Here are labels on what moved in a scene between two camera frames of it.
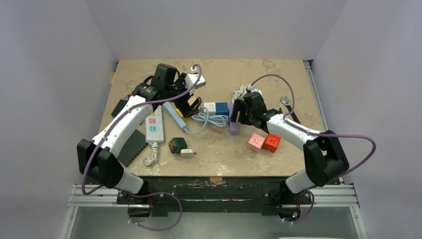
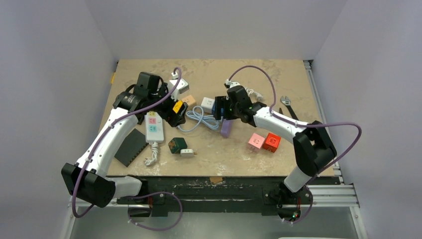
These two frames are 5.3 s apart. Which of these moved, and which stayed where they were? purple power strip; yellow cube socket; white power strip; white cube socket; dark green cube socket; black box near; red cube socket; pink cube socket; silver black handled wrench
Moved: white cube socket; yellow cube socket; purple power strip
Stayed: pink cube socket; silver black handled wrench; white power strip; dark green cube socket; black box near; red cube socket
